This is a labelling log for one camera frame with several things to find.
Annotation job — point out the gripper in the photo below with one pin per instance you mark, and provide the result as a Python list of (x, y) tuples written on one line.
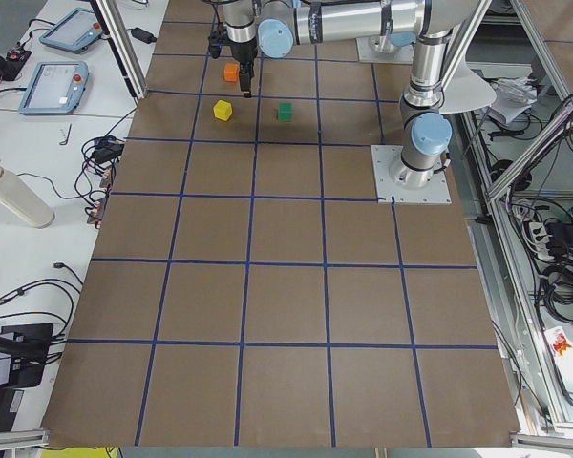
[(244, 52)]

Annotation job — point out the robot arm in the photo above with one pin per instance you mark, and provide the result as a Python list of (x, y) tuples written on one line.
[(443, 31), (238, 32)]

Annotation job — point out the orange block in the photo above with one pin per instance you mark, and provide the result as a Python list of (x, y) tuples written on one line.
[(231, 72)]

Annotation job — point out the yellow block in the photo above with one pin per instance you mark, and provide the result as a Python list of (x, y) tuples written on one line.
[(223, 110)]

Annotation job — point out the green block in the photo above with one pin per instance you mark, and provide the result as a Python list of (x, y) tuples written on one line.
[(285, 111)]

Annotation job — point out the black power adapter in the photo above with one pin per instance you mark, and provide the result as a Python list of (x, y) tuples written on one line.
[(143, 36)]

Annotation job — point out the upper teach pendant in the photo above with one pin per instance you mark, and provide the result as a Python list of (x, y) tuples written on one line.
[(73, 33)]

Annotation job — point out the teach pendant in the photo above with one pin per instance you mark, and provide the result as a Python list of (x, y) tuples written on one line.
[(56, 88), (73, 33)]

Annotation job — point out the lower teach pendant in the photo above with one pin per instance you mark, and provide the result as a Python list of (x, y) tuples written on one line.
[(56, 88)]

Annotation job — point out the hex key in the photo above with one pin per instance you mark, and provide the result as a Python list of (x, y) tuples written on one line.
[(65, 134)]

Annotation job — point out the white chair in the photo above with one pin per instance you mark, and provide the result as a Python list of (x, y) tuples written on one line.
[(466, 91)]

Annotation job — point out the white bottle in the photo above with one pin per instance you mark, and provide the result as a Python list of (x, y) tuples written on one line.
[(21, 200)]

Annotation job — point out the white power strip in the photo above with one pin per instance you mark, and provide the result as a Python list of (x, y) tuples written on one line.
[(538, 240)]

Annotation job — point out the black monitor stand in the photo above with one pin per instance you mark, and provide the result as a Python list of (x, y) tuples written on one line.
[(24, 352)]

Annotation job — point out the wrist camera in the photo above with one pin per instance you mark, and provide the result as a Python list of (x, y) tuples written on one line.
[(216, 41)]

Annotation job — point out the aluminium frame post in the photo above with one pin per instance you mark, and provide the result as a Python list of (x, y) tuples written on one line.
[(114, 29)]

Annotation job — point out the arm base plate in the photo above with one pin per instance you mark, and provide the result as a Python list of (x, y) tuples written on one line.
[(378, 49), (396, 183)]

